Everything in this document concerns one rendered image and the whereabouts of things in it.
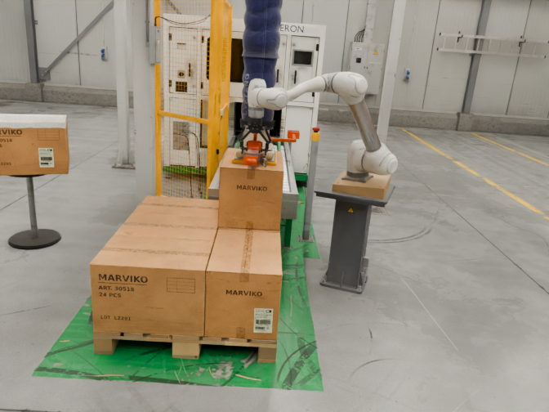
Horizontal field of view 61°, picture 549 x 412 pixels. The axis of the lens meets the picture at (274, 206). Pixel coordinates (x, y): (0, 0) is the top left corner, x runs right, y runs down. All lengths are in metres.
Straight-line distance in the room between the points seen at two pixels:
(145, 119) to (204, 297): 2.21
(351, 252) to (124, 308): 1.65
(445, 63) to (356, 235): 10.01
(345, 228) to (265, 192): 0.75
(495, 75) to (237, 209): 11.20
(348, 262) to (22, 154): 2.56
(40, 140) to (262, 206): 1.84
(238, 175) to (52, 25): 10.93
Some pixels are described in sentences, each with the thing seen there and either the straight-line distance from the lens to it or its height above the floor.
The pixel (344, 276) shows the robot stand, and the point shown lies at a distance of 3.57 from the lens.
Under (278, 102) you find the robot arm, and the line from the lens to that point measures 2.52.
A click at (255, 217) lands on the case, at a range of 3.01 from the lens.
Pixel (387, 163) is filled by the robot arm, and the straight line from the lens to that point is 3.14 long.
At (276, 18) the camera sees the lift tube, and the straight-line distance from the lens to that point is 3.05.
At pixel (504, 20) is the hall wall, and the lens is 13.62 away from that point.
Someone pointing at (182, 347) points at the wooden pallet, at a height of 0.07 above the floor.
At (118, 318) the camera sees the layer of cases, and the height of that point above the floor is 0.23.
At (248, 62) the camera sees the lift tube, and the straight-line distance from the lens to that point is 3.05.
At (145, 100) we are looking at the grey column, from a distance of 4.34.
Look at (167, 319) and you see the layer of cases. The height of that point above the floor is 0.24.
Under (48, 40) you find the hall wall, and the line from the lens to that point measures 13.56.
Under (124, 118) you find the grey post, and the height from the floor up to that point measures 0.66.
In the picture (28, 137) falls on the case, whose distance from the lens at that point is 3.99.
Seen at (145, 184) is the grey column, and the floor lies 0.40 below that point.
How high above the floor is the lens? 1.65
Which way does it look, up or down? 18 degrees down
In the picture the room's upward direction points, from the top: 4 degrees clockwise
